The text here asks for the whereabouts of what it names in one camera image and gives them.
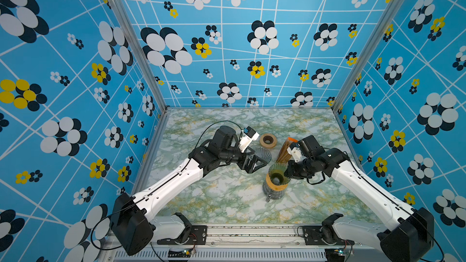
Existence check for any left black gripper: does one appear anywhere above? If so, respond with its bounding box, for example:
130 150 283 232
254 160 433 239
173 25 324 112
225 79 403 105
220 144 268 173

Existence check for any green glass dripper cone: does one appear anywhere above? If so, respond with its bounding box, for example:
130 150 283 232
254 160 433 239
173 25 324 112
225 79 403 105
268 164 290 186

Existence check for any wooden ring dripper holder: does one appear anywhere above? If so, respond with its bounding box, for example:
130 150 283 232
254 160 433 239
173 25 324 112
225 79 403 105
266 173 290 191

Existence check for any grey ribbed glass carafe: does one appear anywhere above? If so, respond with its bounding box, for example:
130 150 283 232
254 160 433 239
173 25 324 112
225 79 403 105
262 183 285 203

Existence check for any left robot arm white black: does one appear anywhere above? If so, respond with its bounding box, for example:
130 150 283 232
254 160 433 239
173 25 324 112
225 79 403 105
110 126 271 255

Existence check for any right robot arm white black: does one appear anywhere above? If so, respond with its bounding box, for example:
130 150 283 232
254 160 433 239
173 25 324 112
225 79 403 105
285 136 435 262

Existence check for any grey glass dripper cone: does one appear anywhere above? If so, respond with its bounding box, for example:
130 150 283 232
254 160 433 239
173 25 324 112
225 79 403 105
254 147 272 164

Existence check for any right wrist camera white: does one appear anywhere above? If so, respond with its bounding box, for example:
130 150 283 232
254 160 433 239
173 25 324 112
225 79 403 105
287 143 304 163

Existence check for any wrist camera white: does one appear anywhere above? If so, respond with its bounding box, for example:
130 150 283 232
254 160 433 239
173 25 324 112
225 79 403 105
287 143 304 163
239 126 260 153

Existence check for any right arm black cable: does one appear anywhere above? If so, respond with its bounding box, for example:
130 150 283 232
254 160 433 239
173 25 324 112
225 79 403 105
305 152 445 262

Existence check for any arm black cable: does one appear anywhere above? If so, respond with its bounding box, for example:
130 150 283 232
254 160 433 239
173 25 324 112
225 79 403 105
90 120 245 251
305 152 445 262

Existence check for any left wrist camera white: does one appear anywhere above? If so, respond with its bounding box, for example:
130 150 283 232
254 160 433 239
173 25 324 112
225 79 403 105
239 126 260 153

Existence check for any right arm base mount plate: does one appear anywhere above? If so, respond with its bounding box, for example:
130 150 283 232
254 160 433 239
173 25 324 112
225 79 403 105
297 225 351 246

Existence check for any aluminium front rail frame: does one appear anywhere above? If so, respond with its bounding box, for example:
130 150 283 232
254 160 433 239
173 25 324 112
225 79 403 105
98 224 388 262

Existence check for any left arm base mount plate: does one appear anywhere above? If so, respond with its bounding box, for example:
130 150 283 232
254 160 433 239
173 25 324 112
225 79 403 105
157 225 208 246

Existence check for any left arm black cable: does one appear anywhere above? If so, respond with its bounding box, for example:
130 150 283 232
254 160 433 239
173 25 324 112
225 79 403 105
90 120 245 251

